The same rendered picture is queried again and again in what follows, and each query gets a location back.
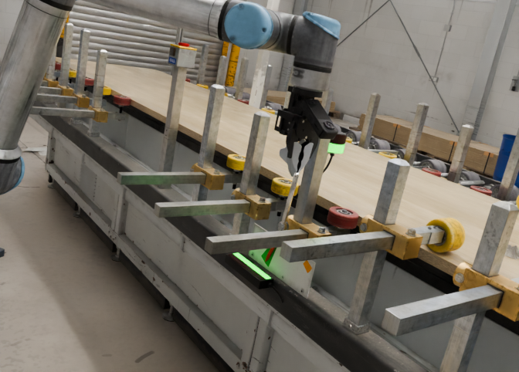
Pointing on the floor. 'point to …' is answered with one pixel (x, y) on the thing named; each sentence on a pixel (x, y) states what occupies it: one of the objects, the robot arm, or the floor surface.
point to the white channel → (264, 51)
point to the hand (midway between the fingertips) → (296, 172)
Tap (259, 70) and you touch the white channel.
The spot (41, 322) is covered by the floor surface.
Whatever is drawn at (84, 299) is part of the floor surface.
